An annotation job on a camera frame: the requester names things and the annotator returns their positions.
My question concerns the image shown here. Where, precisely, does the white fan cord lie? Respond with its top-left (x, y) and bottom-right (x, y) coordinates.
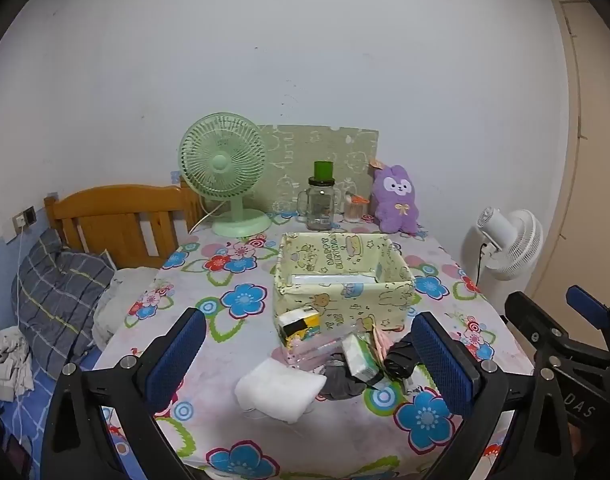
top-left (187, 195), bottom-right (216, 235)

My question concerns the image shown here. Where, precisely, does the clear plastic bag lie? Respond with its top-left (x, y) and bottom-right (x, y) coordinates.
top-left (285, 327), bottom-right (366, 373)

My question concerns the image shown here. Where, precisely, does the blue grid bedsheet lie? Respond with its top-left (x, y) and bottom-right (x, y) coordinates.
top-left (0, 350), bottom-right (136, 480)

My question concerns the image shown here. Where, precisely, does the green tissue packet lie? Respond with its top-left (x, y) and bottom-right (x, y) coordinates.
top-left (341, 334), bottom-right (386, 386)

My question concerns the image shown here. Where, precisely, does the grey plaid pillow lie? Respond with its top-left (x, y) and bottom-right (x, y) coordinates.
top-left (16, 230), bottom-right (116, 378)

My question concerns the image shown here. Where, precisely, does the pink comb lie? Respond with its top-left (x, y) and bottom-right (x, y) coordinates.
top-left (370, 327), bottom-right (393, 366)

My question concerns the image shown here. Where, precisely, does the green patterned board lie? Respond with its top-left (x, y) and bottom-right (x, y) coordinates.
top-left (257, 124), bottom-right (379, 215)

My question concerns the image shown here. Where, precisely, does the yellow cartoon fabric box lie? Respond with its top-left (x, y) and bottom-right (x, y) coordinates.
top-left (271, 231), bottom-right (417, 333)

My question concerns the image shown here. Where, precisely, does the green desk fan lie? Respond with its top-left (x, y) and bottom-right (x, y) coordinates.
top-left (179, 112), bottom-right (272, 238)

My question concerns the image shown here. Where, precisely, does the white floor fan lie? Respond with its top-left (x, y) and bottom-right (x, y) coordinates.
top-left (460, 206), bottom-right (544, 291)

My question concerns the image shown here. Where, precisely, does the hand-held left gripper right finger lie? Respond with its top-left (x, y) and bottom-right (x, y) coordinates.
top-left (410, 311), bottom-right (568, 480)

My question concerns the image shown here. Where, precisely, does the black round object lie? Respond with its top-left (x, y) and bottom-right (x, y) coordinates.
top-left (382, 340), bottom-right (423, 381)

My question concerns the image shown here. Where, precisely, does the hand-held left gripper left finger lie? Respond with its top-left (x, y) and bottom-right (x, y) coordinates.
top-left (41, 306), bottom-right (208, 480)

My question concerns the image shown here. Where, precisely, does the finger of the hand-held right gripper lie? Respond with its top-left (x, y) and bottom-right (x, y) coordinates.
top-left (504, 291), bottom-right (610, 377)
top-left (566, 285), bottom-right (610, 356)

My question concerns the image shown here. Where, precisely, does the white towel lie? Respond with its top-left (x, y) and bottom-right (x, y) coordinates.
top-left (234, 358), bottom-right (328, 423)

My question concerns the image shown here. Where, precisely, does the wooden bed headboard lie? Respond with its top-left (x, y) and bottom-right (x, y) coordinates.
top-left (44, 182), bottom-right (202, 269)

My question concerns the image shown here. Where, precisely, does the white blanket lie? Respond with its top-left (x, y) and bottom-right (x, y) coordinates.
top-left (92, 266), bottom-right (161, 351)

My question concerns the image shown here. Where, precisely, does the beige door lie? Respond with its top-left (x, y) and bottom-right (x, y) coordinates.
top-left (528, 0), bottom-right (610, 321)

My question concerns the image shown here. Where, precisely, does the purple plush toy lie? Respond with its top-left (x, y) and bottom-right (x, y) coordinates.
top-left (369, 157), bottom-right (420, 235)

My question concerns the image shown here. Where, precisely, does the crumpled white cloth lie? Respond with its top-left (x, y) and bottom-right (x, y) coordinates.
top-left (0, 326), bottom-right (36, 403)

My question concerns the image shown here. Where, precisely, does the grey cloth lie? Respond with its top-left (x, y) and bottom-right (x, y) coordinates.
top-left (315, 352), bottom-right (368, 402)

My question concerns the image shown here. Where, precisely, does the yellow cartoon tissue packet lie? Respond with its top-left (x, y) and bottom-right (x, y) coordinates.
top-left (277, 306), bottom-right (321, 351)

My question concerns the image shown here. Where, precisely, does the glass jar with green lid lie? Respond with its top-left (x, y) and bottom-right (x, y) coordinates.
top-left (297, 161), bottom-right (342, 232)

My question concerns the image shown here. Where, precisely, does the white charging cable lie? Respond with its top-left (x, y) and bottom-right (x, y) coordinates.
top-left (12, 222), bottom-right (28, 331)

